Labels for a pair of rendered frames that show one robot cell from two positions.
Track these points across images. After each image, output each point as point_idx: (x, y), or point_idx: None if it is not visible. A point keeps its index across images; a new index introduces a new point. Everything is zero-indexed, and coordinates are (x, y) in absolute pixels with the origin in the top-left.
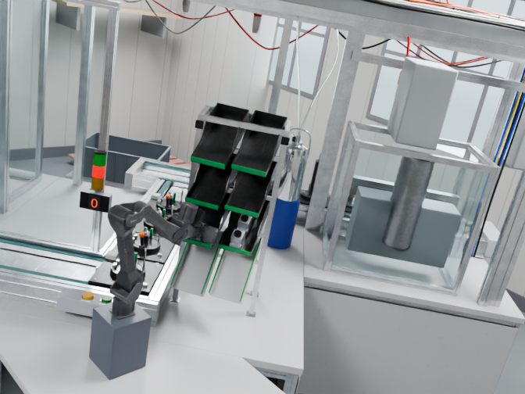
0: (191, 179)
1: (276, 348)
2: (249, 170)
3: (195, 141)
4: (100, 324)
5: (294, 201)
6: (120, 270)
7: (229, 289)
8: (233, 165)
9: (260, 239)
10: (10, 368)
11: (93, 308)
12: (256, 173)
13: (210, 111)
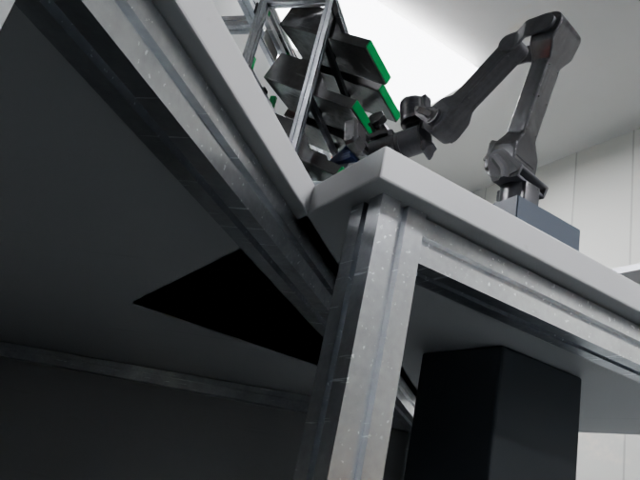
0: (312, 86)
1: None
2: (391, 102)
3: (327, 30)
4: (542, 229)
5: None
6: (525, 134)
7: None
8: (385, 87)
9: None
10: (625, 282)
11: (519, 195)
12: (393, 112)
13: (270, 9)
